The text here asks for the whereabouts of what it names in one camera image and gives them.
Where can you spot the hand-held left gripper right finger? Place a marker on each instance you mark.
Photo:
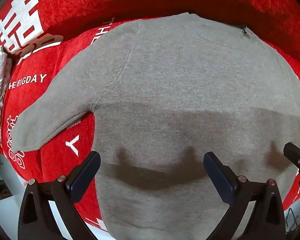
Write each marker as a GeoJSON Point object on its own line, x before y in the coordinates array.
{"type": "Point", "coordinates": [220, 177]}

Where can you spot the red towel white lettering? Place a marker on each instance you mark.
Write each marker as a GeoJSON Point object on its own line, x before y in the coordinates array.
{"type": "Point", "coordinates": [120, 0]}

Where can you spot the red printed blanket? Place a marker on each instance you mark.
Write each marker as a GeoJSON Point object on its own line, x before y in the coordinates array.
{"type": "Point", "coordinates": [52, 62]}

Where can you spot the grey knit sweater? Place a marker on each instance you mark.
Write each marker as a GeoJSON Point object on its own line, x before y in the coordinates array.
{"type": "Point", "coordinates": [170, 85]}

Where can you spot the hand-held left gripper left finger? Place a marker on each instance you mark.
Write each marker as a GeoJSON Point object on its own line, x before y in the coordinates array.
{"type": "Point", "coordinates": [83, 177]}

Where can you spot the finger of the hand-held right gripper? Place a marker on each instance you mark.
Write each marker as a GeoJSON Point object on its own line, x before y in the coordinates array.
{"type": "Point", "coordinates": [295, 153]}

